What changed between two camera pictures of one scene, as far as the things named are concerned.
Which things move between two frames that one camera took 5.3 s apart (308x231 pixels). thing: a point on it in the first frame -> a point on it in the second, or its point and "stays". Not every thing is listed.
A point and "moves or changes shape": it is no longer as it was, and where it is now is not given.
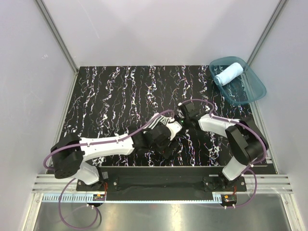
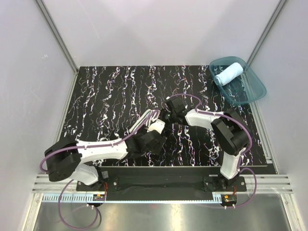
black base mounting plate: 162,184 stays
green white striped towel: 161,119 moves or changes shape
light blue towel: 228,73 stays
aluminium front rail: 275,184 stays
